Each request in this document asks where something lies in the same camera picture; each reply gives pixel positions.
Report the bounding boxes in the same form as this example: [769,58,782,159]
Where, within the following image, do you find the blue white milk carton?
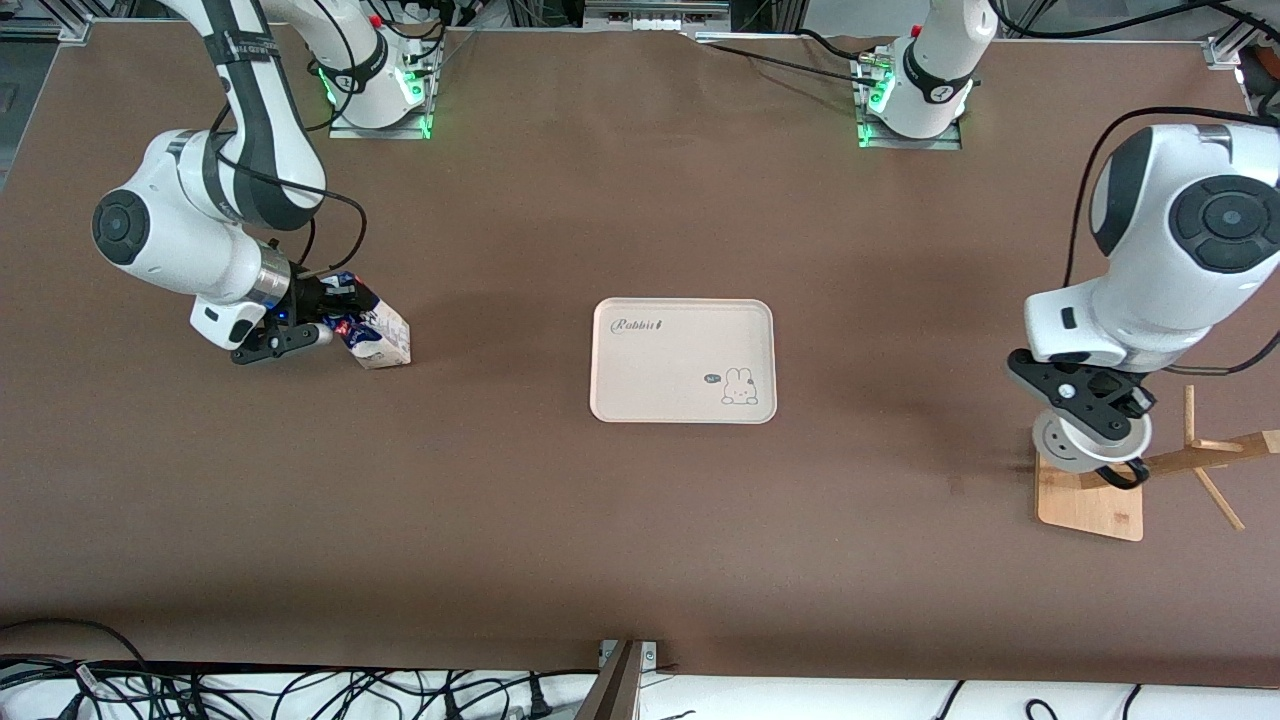
[318,270,413,372]

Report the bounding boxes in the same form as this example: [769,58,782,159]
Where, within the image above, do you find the white cup black handle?
[1033,408,1153,491]

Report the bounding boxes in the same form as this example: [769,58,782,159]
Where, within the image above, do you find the wooden cup stand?
[1035,385,1280,543]

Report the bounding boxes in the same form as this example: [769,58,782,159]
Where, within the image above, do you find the cream rabbit print tray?
[590,298,778,425]

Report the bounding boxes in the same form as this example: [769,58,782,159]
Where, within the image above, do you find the aluminium profile bar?
[575,640,659,720]

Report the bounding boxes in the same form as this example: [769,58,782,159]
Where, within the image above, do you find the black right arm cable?
[210,100,369,277]

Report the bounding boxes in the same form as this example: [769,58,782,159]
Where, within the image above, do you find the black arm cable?
[1064,105,1280,377]
[210,100,369,277]

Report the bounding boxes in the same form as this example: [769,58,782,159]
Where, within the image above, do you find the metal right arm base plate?
[328,40,436,141]

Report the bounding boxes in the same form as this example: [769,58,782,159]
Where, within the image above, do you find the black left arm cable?
[1064,105,1280,377]

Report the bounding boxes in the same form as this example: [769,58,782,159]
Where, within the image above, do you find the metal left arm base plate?
[855,50,963,151]

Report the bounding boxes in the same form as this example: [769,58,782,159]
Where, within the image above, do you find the black arched cable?
[0,618,153,691]

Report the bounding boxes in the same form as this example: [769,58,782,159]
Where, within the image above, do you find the black cable tangle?
[0,655,601,720]

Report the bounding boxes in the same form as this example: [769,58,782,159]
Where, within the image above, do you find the black cable on table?
[695,28,891,87]

